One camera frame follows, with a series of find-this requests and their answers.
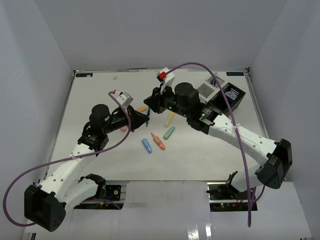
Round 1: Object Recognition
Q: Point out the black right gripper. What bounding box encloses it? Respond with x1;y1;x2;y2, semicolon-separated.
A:
144;85;188;120

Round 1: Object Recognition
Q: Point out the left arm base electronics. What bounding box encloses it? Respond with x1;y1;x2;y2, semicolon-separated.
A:
74;184;126;210

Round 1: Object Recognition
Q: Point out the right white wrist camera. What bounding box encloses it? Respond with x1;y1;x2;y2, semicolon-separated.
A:
156;67;175;95

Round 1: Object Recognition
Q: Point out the round blue-white tape tin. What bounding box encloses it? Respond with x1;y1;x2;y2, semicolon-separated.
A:
225;91;238;101

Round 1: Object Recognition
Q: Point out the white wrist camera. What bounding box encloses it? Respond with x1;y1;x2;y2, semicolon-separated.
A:
114;90;133;108
156;67;175;95

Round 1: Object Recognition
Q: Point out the purple gel pen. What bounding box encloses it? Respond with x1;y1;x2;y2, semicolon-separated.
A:
211;74;218;86

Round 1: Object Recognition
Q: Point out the black XDOF label left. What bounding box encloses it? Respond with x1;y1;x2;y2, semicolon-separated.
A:
75;73;93;78

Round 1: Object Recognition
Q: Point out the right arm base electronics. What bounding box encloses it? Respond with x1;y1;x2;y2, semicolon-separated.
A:
206;171;249;213

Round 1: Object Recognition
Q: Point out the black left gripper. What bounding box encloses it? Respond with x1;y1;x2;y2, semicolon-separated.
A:
102;104;149;134

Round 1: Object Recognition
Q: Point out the green correction tape case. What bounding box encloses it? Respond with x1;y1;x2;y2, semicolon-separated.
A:
163;126;176;140

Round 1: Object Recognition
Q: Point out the orange highlighter marker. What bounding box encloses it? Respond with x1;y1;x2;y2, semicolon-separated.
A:
137;106;148;113

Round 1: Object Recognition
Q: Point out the black xdof label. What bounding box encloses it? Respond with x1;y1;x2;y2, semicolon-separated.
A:
226;71;244;77
75;73;93;78

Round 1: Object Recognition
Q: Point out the purple cable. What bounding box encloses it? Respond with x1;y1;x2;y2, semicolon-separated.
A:
166;61;266;228
2;89;132;227

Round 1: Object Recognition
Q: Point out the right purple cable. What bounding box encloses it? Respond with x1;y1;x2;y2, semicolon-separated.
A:
166;61;266;228

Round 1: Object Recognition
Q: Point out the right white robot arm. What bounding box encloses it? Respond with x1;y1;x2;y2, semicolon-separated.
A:
143;82;293;200

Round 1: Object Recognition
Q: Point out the black XDOF label right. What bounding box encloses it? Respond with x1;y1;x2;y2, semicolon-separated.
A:
226;71;244;77

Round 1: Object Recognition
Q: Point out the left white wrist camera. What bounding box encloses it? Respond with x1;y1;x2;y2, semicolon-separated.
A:
114;90;133;108

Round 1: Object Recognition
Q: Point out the green gel pen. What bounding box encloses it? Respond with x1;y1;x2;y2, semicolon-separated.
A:
145;106;151;127

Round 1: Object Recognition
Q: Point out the white slotted organizer box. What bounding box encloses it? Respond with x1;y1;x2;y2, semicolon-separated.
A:
196;76;227;104

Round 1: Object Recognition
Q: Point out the aluminium table frame rail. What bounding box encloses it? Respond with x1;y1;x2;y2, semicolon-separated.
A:
244;68;269;138

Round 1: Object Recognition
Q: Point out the black slotted organizer box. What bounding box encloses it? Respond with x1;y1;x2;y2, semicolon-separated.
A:
208;82;246;117

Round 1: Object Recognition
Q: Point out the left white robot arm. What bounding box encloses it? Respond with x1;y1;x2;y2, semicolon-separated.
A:
24;104;150;232

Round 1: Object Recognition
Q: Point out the blue correction tape case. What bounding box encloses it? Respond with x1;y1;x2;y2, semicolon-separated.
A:
141;138;153;154

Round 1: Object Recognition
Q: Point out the yellow highlighter marker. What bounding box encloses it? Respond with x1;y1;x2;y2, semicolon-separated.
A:
163;112;175;128

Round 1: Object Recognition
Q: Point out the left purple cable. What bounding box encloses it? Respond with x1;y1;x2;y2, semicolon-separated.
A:
2;89;132;227

